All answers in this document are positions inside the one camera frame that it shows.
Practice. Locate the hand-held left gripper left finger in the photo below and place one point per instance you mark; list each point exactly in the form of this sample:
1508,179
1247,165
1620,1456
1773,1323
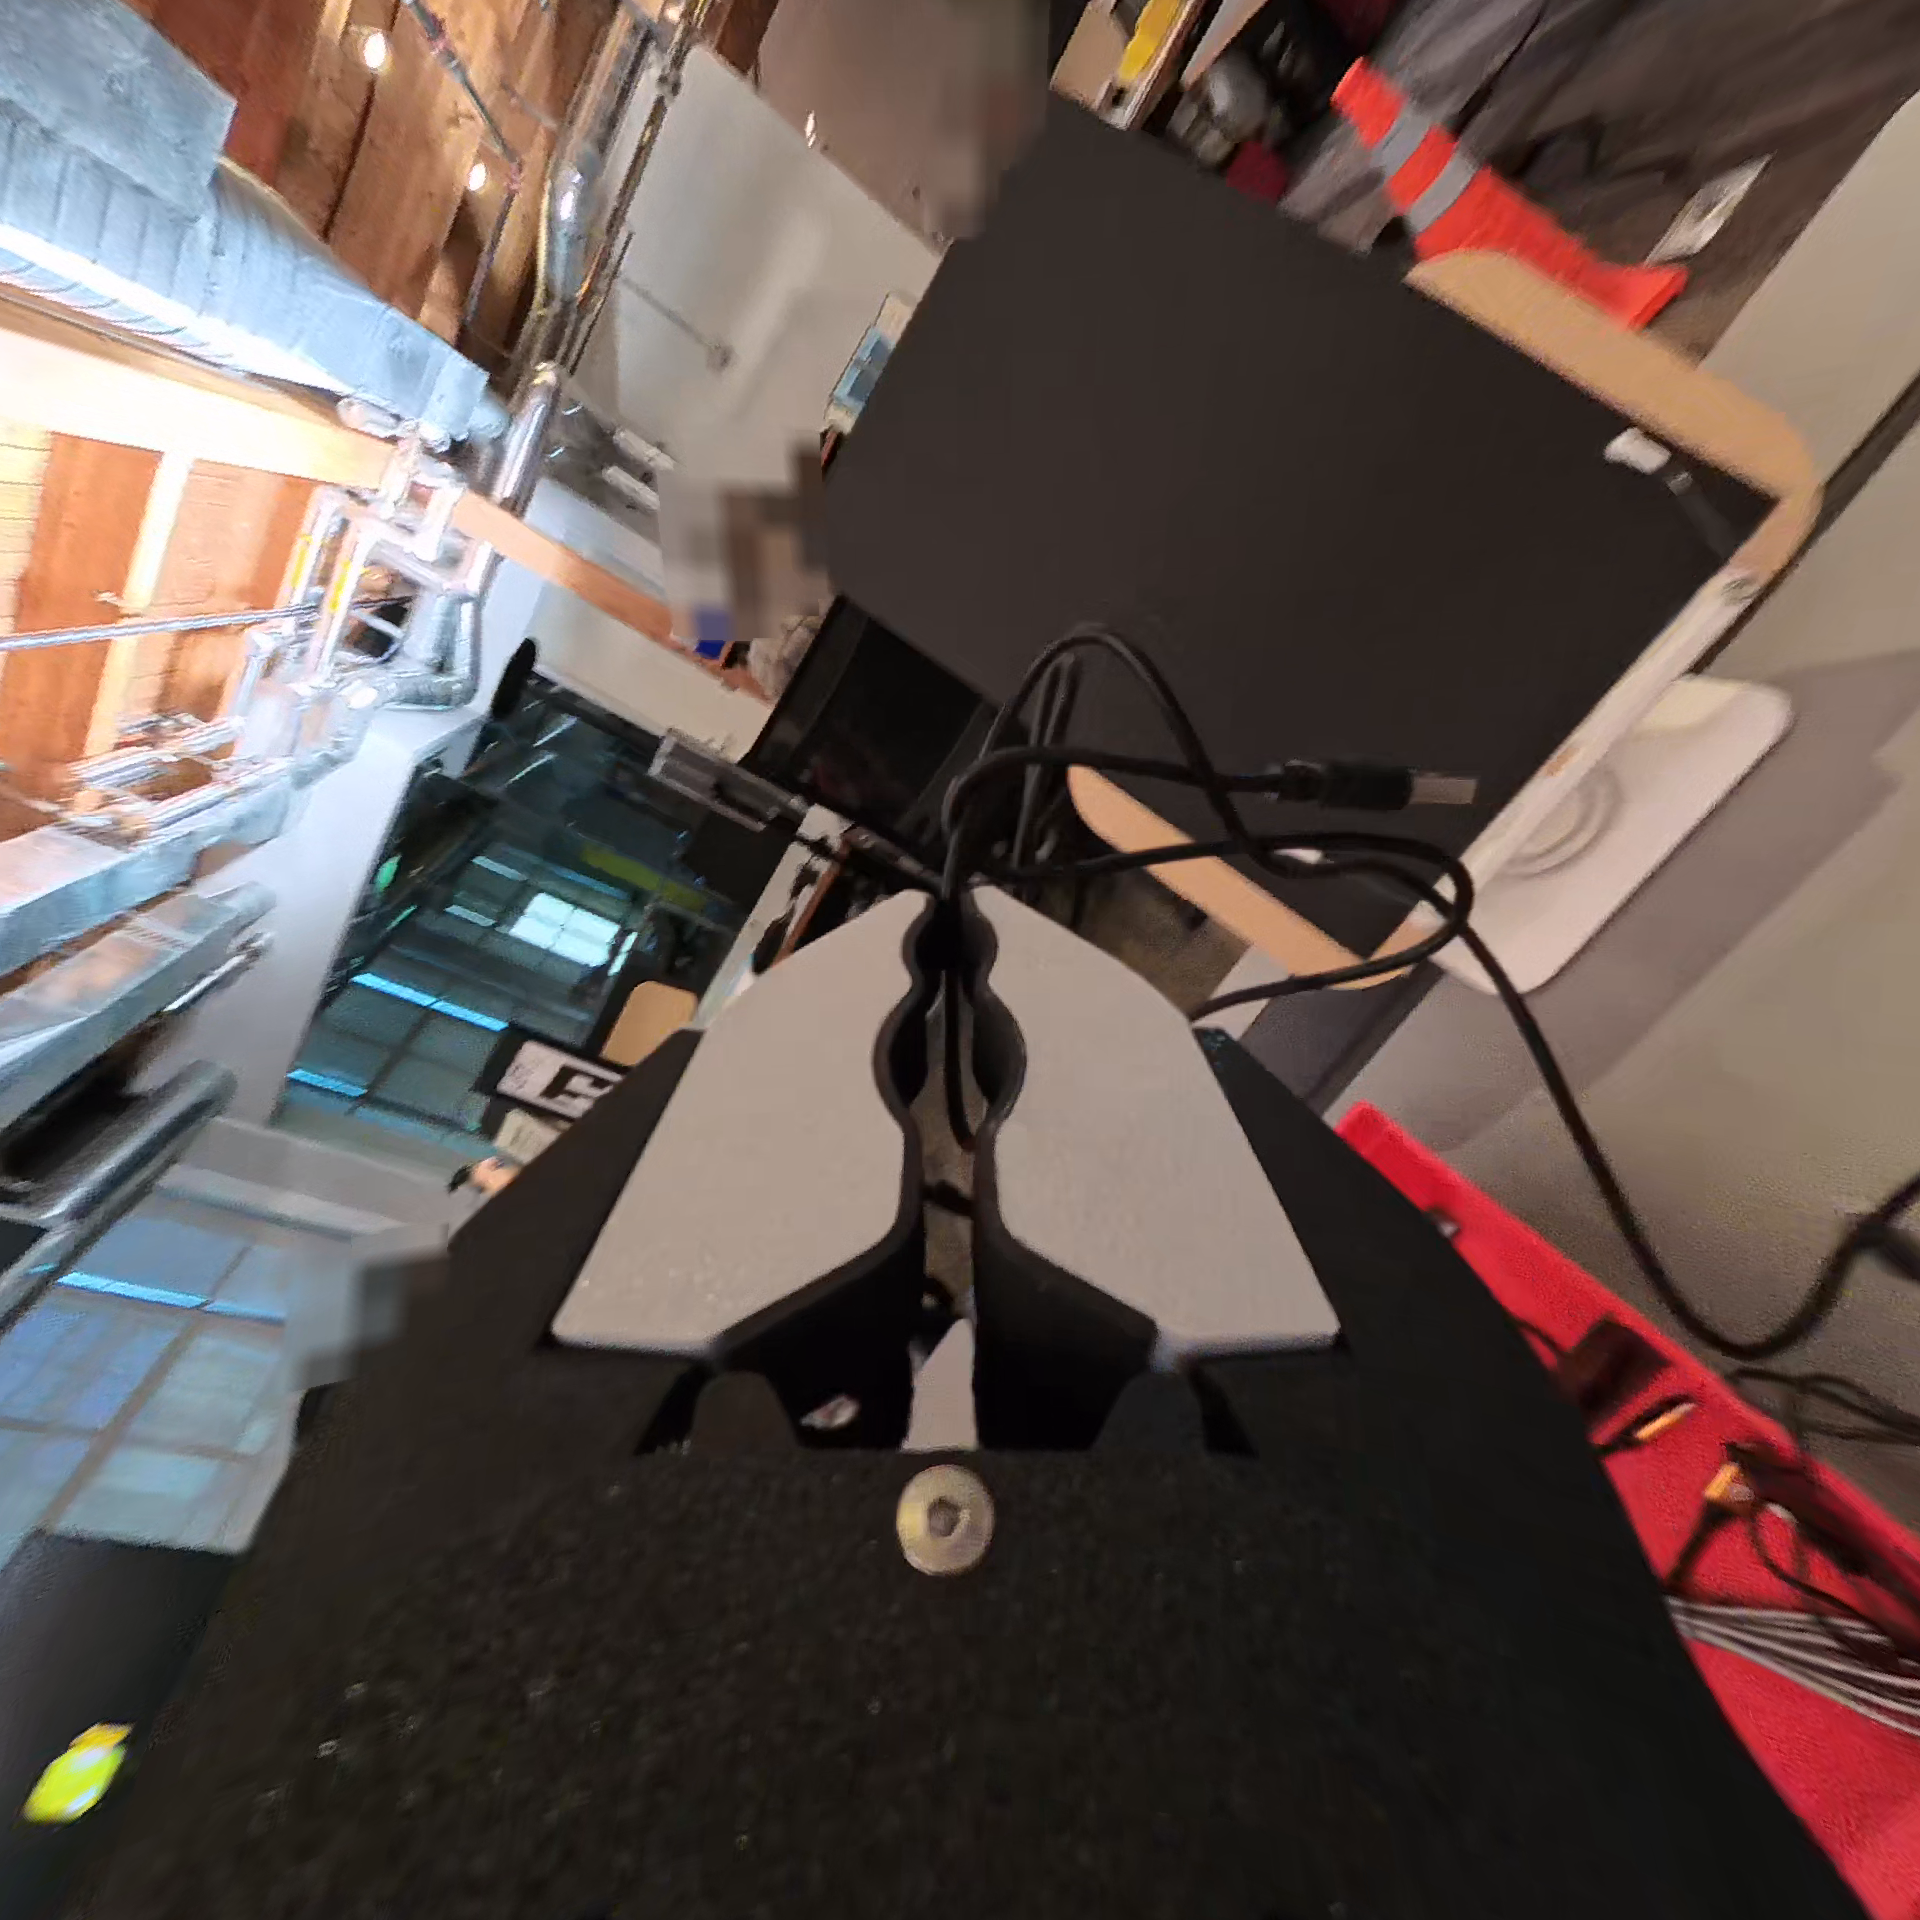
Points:
736,1201

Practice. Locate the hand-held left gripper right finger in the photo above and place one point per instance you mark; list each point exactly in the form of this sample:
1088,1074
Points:
1156,1201

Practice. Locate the printed tag sign stand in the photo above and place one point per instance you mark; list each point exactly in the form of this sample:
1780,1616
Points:
565,1091

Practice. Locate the red plastic bin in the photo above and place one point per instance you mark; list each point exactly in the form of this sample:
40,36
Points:
1500,1229

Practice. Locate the grey desk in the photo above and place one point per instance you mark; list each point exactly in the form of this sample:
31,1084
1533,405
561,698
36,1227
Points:
1773,991

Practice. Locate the orange traffic cone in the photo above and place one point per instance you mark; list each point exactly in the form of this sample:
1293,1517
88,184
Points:
1486,194

